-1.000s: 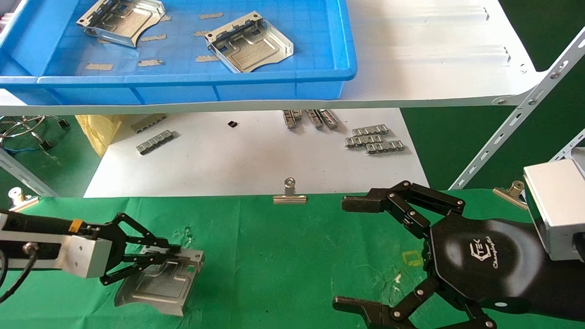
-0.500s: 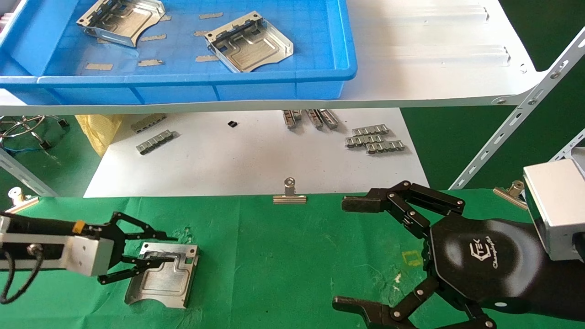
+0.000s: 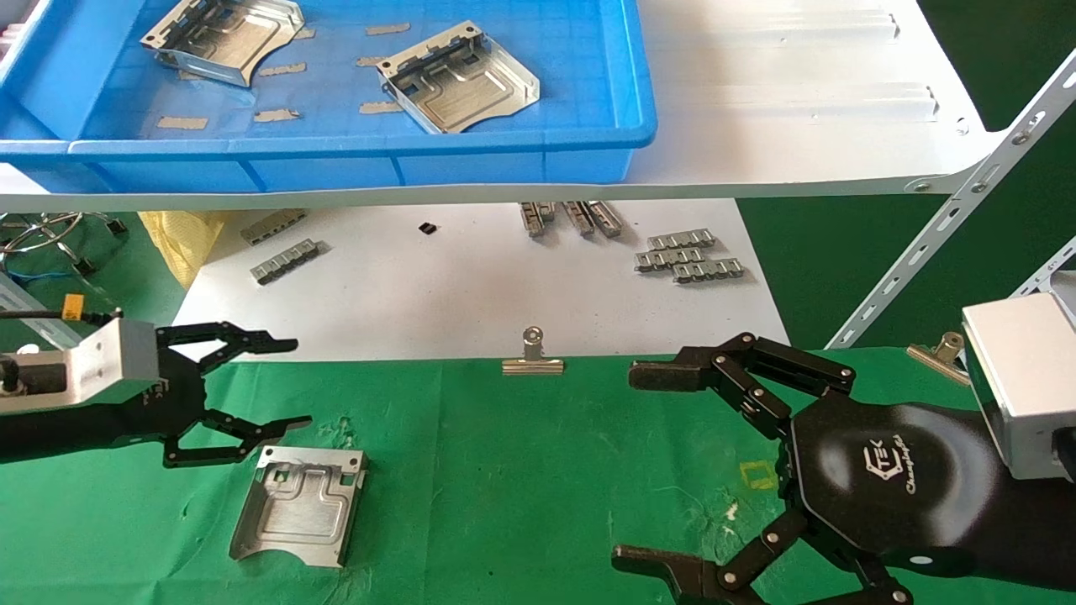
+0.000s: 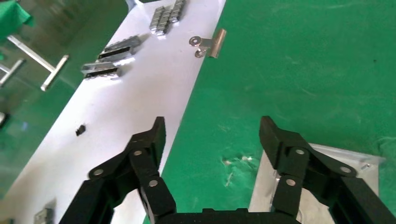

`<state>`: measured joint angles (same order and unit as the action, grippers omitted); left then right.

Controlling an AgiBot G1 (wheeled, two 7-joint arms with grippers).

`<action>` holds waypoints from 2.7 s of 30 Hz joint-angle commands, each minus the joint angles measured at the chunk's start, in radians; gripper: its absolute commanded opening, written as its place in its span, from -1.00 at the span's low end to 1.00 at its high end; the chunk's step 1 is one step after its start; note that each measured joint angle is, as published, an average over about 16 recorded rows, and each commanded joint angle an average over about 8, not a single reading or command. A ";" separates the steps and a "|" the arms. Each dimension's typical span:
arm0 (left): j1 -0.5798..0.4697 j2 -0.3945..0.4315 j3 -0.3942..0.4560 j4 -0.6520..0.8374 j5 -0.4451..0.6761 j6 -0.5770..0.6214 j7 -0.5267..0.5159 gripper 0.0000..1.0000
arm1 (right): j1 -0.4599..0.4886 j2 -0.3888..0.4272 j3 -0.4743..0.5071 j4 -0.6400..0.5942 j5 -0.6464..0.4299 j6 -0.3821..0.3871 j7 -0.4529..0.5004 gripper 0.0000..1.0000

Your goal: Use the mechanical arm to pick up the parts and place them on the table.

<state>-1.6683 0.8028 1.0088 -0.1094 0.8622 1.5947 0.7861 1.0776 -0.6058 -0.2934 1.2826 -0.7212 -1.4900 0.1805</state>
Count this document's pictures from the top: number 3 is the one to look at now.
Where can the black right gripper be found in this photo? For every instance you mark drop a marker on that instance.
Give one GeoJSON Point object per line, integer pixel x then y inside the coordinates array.
{"type": "Point", "coordinates": [883, 479]}

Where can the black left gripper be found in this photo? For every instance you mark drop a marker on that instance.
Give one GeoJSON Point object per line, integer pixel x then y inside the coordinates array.
{"type": "Point", "coordinates": [181, 395]}

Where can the stamped sheet metal bracket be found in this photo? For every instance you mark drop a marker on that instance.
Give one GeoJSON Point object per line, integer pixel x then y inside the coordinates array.
{"type": "Point", "coordinates": [458, 84]}
{"type": "Point", "coordinates": [218, 38]}
{"type": "Point", "coordinates": [298, 512]}

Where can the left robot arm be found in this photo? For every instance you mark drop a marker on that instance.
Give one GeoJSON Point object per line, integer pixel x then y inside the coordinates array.
{"type": "Point", "coordinates": [67, 433]}

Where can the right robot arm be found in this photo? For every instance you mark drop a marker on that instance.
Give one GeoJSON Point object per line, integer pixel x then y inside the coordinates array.
{"type": "Point", "coordinates": [1042, 529]}

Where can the grey metal connector strip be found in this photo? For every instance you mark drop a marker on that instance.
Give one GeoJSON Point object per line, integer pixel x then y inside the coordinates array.
{"type": "Point", "coordinates": [681, 239]}
{"type": "Point", "coordinates": [670, 257]}
{"type": "Point", "coordinates": [273, 225]}
{"type": "Point", "coordinates": [286, 260]}
{"type": "Point", "coordinates": [709, 270]}
{"type": "Point", "coordinates": [534, 217]}
{"type": "Point", "coordinates": [578, 217]}
{"type": "Point", "coordinates": [607, 217]}

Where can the yellow cloth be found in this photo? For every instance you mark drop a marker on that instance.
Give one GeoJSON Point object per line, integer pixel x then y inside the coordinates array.
{"type": "Point", "coordinates": [181, 239]}

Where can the black stool with chrome base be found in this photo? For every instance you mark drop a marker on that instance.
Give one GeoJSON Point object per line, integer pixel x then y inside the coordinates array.
{"type": "Point", "coordinates": [116, 226]}

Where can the silver binder clip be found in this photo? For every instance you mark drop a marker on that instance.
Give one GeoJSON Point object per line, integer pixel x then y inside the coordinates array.
{"type": "Point", "coordinates": [533, 364]}
{"type": "Point", "coordinates": [937, 361]}

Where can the blue plastic bin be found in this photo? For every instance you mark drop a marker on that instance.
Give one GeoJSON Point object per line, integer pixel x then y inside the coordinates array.
{"type": "Point", "coordinates": [336, 168]}

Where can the green table cloth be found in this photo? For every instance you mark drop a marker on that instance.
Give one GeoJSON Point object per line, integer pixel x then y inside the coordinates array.
{"type": "Point", "coordinates": [504, 504]}

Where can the white metal shelf rack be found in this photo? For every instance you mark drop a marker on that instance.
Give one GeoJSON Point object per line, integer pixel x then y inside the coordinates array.
{"type": "Point", "coordinates": [799, 101]}

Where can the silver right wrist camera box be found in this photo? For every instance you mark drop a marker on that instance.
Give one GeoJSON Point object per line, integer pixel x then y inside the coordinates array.
{"type": "Point", "coordinates": [1017, 378]}

